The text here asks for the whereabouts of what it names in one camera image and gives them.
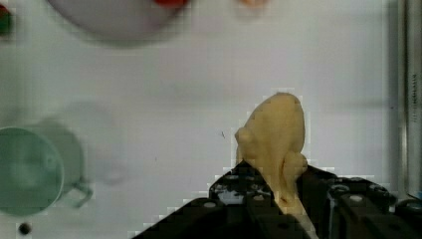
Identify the peeled toy banana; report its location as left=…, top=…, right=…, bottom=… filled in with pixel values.
left=234, top=92, right=310, bottom=213

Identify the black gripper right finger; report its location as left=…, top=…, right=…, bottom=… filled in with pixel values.
left=297, top=166, right=422, bottom=239

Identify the red green toy fruit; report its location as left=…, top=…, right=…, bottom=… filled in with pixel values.
left=0, top=5, right=13, bottom=36

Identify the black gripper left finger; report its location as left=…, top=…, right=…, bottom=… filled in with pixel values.
left=132, top=162, right=293, bottom=239

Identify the green mug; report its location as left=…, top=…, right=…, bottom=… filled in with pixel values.
left=0, top=123, right=94, bottom=217

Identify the toy orange half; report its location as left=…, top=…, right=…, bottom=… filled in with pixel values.
left=240, top=0, right=269, bottom=7

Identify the lilac round plate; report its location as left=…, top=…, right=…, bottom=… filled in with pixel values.
left=46, top=0, right=192, bottom=41

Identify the red ketchup bottle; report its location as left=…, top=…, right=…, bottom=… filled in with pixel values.
left=153, top=0, right=190, bottom=8

